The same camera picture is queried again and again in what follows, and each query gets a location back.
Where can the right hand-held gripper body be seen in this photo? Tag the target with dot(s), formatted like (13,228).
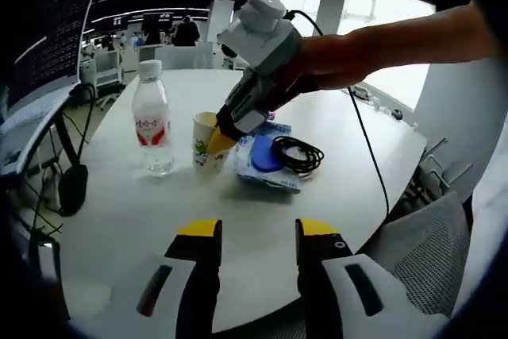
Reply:
(266,45)

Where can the white paper cup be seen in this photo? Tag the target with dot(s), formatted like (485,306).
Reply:
(204,156)

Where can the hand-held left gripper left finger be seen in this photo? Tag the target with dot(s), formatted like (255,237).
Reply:
(198,275)

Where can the grey mesh office chair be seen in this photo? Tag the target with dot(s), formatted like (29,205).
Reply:
(428,251)

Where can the person's right hand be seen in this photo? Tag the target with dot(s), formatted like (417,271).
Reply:
(329,61)

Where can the white office partition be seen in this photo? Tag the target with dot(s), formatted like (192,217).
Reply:
(182,57)

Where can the white table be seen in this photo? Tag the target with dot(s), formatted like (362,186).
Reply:
(139,216)

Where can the clear bag with blue disc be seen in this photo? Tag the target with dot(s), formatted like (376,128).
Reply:
(262,152)

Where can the clear plastic water bottle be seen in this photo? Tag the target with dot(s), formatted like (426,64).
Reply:
(152,116)

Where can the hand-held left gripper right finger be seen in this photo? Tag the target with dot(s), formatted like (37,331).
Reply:
(317,275)

